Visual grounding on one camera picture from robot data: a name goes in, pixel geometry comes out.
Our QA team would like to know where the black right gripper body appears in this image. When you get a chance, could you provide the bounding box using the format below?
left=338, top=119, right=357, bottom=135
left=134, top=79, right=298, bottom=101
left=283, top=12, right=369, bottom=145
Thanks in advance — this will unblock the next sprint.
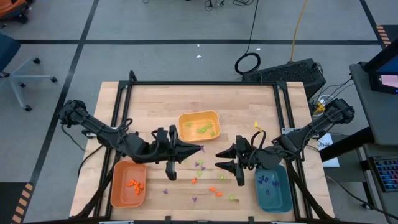
left=234, top=136, right=261, bottom=187

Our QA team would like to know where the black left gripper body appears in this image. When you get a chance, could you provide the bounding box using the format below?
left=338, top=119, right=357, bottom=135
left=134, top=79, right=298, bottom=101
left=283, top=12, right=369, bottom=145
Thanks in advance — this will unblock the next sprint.
left=149, top=124, right=184, bottom=182

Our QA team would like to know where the orange plastic bin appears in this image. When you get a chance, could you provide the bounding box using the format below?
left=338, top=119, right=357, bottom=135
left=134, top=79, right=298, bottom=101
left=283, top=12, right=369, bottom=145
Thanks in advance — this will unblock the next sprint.
left=111, top=160, right=147, bottom=209

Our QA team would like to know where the yellow plastic bin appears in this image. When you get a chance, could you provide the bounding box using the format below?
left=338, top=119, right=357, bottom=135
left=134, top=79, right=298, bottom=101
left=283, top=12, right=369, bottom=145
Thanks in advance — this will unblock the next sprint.
left=178, top=110, right=221, bottom=143

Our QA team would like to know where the teal plastic bin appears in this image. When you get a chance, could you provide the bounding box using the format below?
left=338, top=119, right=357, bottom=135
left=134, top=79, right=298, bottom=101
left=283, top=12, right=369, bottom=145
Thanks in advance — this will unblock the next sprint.
left=254, top=164, right=294, bottom=214

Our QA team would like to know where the white paper label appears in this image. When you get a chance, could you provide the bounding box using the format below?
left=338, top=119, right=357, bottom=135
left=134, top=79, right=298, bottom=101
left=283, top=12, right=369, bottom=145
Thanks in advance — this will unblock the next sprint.
left=316, top=133, right=340, bottom=168

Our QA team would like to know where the black desk leg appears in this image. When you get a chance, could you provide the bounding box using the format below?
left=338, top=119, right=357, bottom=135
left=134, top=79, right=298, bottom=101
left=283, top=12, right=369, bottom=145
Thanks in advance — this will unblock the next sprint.
left=319, top=126, right=376, bottom=162

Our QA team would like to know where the grey keyboard shelf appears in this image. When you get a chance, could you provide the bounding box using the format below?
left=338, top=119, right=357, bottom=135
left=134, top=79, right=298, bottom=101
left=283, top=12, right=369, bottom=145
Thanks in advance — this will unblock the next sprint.
left=357, top=143, right=398, bottom=224

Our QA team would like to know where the grey desk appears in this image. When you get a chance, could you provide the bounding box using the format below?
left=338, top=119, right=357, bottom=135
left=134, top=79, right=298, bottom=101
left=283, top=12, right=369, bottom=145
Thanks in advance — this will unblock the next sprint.
left=349, top=62, right=398, bottom=147

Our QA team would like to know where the backlit keyboard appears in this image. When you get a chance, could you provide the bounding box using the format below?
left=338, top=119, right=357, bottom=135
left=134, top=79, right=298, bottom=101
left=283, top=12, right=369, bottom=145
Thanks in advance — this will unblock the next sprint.
left=369, top=154, right=398, bottom=193

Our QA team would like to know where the black orange striped floor mat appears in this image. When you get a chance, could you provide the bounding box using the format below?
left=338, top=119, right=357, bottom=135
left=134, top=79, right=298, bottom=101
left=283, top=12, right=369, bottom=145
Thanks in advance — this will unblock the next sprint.
left=0, top=182, right=34, bottom=224
left=374, top=24, right=398, bottom=50

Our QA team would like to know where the black monitor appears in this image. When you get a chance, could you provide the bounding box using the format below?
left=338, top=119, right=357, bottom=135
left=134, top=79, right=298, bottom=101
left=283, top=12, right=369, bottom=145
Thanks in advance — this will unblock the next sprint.
left=363, top=39, right=398, bottom=95

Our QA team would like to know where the blue office chair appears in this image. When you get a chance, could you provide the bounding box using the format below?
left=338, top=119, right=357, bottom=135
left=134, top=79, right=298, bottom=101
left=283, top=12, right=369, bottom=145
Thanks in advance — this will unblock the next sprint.
left=0, top=32, right=58, bottom=112

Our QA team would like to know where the orange chair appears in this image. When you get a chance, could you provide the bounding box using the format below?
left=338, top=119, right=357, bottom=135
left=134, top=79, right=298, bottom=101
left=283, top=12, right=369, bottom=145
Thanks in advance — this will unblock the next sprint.
left=0, top=0, right=34, bottom=24

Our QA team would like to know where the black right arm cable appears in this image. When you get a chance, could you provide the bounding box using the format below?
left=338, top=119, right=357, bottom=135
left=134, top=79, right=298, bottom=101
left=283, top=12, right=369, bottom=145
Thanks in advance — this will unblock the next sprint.
left=250, top=129, right=267, bottom=150

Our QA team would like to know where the long black cable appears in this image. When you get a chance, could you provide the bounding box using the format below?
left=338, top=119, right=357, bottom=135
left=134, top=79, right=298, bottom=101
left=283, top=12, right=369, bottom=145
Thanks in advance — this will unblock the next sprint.
left=233, top=0, right=262, bottom=75

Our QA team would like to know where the long yellow cable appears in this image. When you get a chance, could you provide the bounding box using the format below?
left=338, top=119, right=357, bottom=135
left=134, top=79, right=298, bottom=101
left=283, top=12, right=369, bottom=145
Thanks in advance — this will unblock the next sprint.
left=289, top=0, right=309, bottom=62

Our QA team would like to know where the black cable bundle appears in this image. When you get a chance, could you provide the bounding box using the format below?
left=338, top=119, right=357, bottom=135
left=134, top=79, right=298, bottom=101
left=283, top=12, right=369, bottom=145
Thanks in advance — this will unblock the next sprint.
left=203, top=0, right=259, bottom=9

